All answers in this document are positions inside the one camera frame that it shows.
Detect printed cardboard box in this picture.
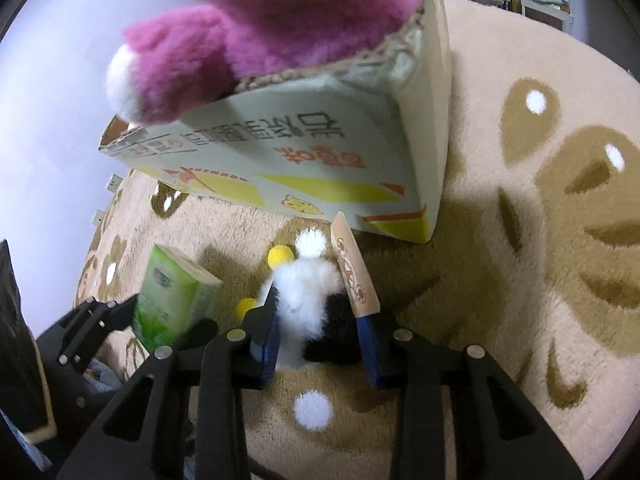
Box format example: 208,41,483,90
97,0,453,244

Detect black white plush toy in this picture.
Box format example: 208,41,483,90
235,230,372,372

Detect green carton box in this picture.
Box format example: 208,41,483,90
131,244,224,354

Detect beige printed stick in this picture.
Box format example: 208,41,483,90
330,212,381,320

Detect purple plush toy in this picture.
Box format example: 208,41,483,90
106,0,424,126

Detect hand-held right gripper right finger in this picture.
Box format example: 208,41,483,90
356,310,586,480

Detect beige patterned blanket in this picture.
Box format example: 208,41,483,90
75,0,640,480

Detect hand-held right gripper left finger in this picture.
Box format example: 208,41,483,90
55,285,282,480

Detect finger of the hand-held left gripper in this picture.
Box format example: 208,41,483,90
172,317,219,350
35,294,142,368

